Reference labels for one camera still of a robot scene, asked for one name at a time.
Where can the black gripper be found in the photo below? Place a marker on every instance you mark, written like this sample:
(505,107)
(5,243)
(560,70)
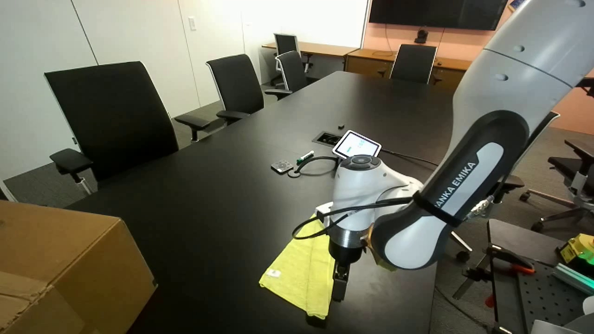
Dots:
(345,252)

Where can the yellow towel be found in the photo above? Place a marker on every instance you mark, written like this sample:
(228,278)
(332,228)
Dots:
(297,271)

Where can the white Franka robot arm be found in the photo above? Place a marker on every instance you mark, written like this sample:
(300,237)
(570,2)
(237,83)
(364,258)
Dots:
(512,93)

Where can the small grey adapter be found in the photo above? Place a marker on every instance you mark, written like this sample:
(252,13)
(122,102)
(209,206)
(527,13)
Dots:
(304,156)

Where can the white-framed touch panel tablet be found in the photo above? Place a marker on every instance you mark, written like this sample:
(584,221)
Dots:
(354,143)

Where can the black perforated side table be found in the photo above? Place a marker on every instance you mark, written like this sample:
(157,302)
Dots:
(544,302)

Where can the wooden credenza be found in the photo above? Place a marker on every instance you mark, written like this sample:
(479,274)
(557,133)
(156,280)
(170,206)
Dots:
(371,61)

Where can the teal flat object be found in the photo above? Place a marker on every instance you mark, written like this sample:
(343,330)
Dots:
(571,276)

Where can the wooden desk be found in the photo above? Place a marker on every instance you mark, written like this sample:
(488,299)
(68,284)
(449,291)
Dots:
(321,48)

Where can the yellow green small box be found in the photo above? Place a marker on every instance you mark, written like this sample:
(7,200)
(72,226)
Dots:
(577,247)

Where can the black webcam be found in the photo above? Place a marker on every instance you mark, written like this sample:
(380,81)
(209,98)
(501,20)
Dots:
(421,35)

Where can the large black office chair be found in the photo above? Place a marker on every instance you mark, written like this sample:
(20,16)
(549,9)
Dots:
(111,117)

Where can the large brown cardboard box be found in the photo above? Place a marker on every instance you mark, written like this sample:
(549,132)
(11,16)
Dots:
(55,265)

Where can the black wall television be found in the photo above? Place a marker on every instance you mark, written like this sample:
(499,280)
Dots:
(432,11)

